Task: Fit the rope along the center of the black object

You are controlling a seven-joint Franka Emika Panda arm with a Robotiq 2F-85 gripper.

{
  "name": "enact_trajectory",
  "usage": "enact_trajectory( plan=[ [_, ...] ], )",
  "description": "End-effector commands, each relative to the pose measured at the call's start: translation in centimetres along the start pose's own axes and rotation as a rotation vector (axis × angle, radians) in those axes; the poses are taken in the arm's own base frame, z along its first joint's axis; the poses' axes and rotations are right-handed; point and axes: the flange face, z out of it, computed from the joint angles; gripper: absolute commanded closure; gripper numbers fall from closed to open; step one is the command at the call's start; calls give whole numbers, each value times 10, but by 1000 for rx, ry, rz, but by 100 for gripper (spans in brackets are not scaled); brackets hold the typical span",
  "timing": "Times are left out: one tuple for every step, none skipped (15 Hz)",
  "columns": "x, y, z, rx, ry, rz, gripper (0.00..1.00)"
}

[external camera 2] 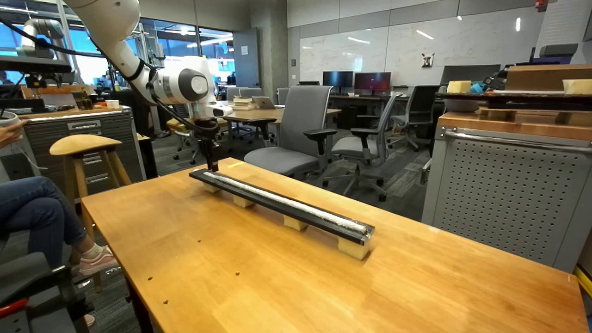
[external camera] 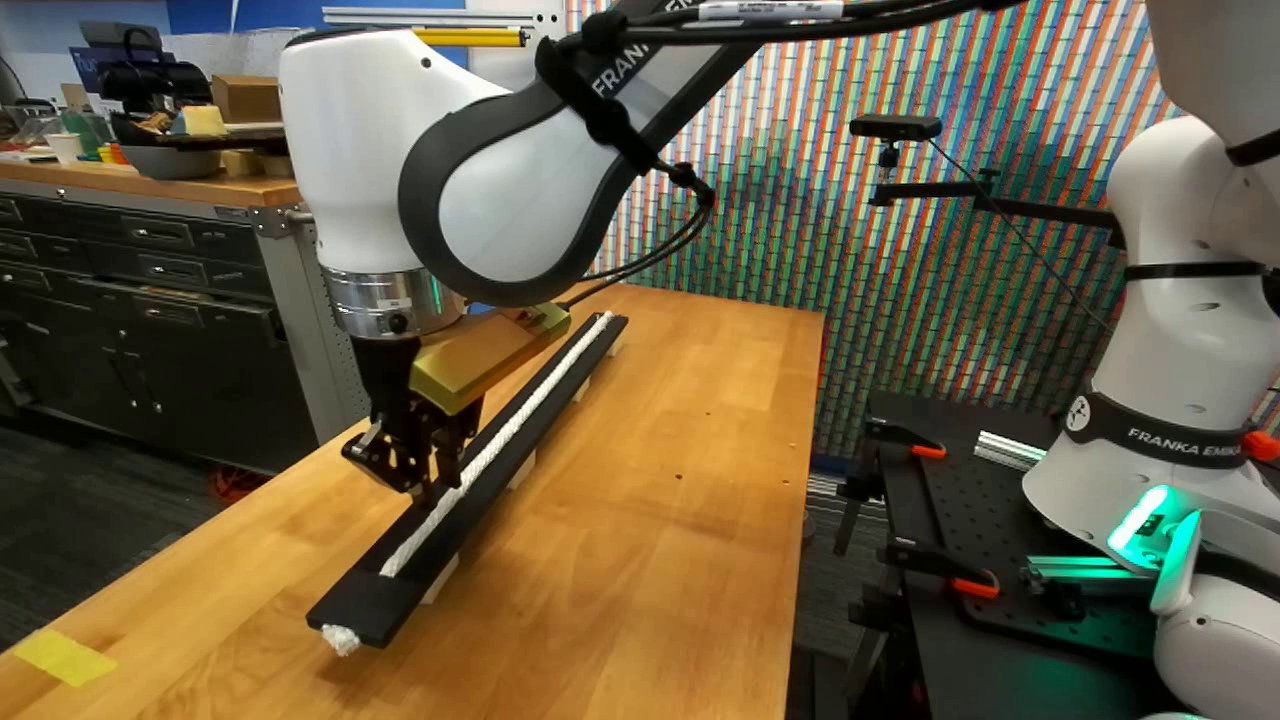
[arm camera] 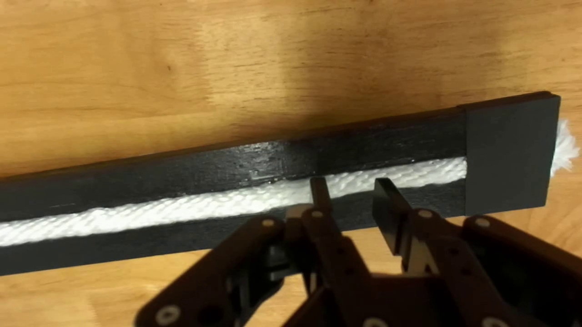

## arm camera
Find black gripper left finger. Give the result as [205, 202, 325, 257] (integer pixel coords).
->
[134, 177, 396, 327]

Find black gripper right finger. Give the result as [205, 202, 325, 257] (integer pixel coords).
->
[370, 177, 582, 327]

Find white braided rope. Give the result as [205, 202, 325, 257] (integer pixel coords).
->
[0, 119, 582, 249]

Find long black grooved rail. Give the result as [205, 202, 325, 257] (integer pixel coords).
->
[0, 90, 563, 279]

